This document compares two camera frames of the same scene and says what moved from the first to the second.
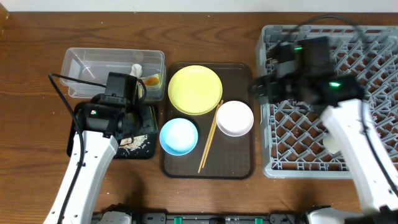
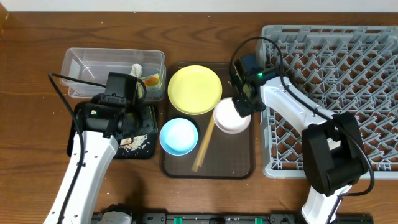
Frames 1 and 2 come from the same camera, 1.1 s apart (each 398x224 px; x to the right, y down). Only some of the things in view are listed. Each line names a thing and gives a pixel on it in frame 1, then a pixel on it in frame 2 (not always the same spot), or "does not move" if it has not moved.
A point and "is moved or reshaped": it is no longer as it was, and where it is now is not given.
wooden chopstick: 212,132 -> 202,154
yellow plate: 195,89 does not move
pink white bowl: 234,118 does not move
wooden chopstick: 209,137 is moved or reshaped
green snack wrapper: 151,81 does not move
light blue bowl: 178,137 does not move
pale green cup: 331,144 does not move
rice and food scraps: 133,144 does not move
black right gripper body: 292,84 -> 245,106
